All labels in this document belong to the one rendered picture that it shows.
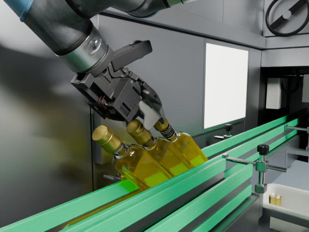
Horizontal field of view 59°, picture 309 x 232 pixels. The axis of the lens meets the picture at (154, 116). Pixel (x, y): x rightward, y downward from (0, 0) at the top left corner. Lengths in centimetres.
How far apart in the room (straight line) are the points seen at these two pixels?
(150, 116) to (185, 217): 20
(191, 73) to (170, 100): 14
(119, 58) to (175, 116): 42
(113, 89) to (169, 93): 37
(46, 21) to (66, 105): 26
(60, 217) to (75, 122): 22
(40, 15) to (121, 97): 17
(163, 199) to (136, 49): 29
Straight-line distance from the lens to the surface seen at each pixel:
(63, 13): 40
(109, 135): 49
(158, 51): 80
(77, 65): 44
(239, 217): 68
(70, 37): 42
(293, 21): 162
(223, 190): 61
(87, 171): 69
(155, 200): 54
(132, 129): 54
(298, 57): 160
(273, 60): 163
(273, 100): 175
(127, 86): 48
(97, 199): 57
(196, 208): 52
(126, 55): 51
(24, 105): 58
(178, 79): 87
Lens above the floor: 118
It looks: 8 degrees down
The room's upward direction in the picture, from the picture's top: straight up
